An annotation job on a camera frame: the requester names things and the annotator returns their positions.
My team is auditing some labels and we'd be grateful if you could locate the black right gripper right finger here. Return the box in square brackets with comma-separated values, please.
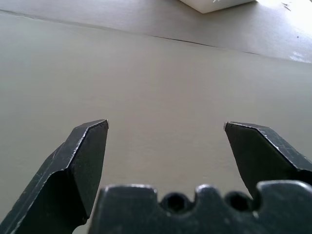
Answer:
[223, 121, 312, 198]

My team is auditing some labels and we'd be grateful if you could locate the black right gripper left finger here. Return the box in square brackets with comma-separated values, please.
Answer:
[0, 119, 110, 234]

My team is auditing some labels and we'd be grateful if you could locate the white box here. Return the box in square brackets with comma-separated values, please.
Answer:
[179, 0, 256, 14]

